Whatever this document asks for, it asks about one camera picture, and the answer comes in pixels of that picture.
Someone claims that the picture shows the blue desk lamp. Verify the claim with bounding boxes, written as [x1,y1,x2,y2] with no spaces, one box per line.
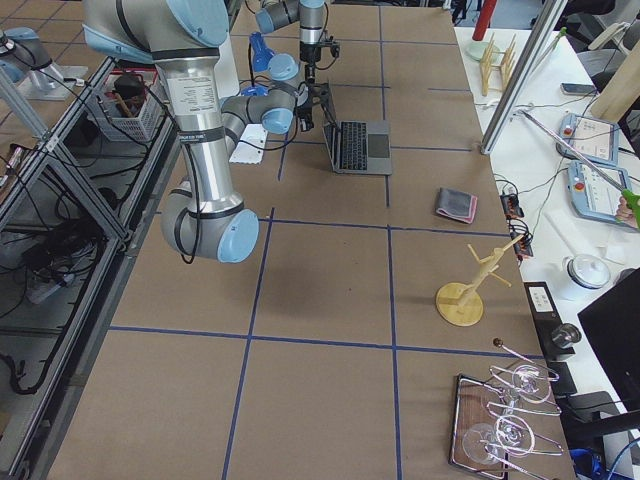
[241,32,301,96]

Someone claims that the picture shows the orange black electronics board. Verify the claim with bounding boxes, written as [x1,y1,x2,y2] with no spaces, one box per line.
[500,193,533,262]

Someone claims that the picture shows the wine glass rack tray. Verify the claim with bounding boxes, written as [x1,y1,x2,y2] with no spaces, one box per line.
[448,374,565,479]

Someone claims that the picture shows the upper teach pendant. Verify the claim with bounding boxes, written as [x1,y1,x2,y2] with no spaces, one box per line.
[558,113,620,166]

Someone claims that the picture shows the wooden mug tree stand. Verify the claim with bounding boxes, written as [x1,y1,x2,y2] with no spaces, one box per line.
[435,234,523,327]

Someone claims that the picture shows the black webcam on stand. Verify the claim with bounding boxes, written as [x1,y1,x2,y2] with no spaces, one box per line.
[551,323,582,360]

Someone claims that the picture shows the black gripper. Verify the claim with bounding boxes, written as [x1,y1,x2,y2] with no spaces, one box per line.
[298,34,340,132]

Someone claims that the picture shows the upper clear wine glass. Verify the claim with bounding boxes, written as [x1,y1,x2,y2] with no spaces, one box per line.
[489,364,560,404]

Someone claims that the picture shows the lower clear wine glass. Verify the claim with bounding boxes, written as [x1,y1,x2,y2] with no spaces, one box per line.
[462,414,535,465]

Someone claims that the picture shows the black monitor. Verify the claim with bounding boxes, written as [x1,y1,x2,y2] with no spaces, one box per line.
[578,277,639,410]

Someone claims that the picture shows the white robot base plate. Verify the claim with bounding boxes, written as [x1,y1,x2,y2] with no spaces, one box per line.
[230,124,268,165]

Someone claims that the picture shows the teach pendant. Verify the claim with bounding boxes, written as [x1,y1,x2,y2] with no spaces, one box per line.
[567,160,621,223]
[558,113,620,166]

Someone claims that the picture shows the aluminium frame post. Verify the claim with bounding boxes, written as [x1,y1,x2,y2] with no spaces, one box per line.
[480,0,568,155]

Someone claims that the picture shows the wooden dish rack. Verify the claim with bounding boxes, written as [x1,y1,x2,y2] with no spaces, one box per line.
[479,35,516,97]

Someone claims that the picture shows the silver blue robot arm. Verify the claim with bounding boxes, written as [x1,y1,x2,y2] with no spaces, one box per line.
[222,1,340,157]
[83,1,259,263]

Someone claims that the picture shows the clear wine glass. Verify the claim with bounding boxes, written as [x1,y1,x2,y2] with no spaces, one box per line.
[489,364,560,404]
[462,414,535,465]

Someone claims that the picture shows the grey laptop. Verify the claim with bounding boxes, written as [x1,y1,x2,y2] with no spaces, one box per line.
[321,85,392,176]

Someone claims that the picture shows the white basket with tools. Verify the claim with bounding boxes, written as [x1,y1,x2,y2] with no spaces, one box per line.
[87,69,163,143]

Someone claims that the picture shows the lower teach pendant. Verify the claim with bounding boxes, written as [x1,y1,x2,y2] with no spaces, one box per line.
[567,160,621,223]

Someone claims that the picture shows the green handled grabber stick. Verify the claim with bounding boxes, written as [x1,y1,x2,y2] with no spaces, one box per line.
[513,109,639,224]

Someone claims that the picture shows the folded grey cloth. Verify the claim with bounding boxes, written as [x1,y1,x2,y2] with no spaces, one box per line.
[435,187,478,224]

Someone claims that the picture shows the smartphone on table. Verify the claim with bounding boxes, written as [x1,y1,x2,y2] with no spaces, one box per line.
[560,82,598,97]

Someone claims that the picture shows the white enamel pot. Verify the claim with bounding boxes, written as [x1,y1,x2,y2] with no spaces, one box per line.
[558,254,611,300]

